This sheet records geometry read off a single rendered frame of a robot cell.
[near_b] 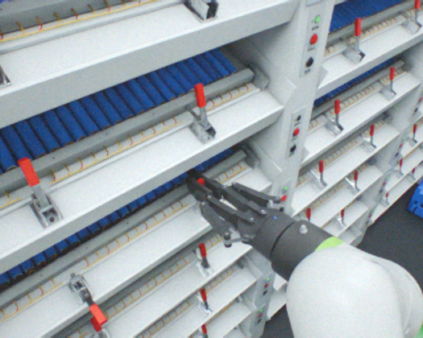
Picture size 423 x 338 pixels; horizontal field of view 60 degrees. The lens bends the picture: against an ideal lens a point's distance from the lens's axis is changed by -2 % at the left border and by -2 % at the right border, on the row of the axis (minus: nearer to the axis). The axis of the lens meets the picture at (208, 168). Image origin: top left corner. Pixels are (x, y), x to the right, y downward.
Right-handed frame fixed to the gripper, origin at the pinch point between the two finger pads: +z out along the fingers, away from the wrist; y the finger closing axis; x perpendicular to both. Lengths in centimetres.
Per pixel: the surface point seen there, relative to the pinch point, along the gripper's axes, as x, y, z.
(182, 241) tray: -8.3, -7.1, -0.9
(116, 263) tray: -6.7, -19.4, 1.9
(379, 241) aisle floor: -99, 104, 7
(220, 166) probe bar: -2.2, 8.6, 5.2
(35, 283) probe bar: -2.7, -32.1, 3.9
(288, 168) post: -7.2, 22.7, -1.2
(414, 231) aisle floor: -100, 123, -1
